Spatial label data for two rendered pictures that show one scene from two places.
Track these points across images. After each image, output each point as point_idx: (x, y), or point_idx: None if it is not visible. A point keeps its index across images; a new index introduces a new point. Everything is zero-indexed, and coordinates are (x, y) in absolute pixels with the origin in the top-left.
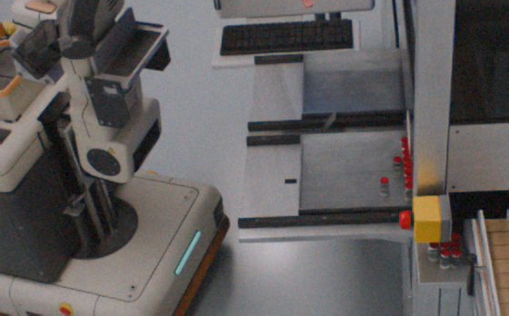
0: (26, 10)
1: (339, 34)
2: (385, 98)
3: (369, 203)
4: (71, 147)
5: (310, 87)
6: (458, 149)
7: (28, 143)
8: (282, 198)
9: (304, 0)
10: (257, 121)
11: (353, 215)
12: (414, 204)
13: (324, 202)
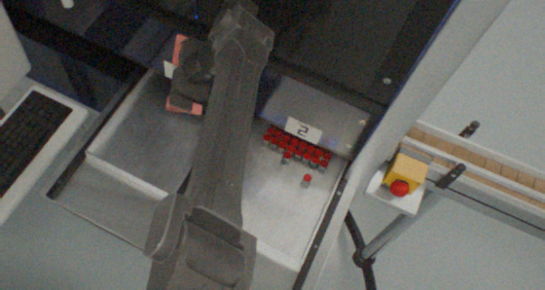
0: None
1: (51, 109)
2: (187, 123)
3: (309, 202)
4: None
5: (127, 170)
6: None
7: None
8: (264, 268)
9: (193, 110)
10: (142, 238)
11: (325, 222)
12: (401, 174)
13: (289, 235)
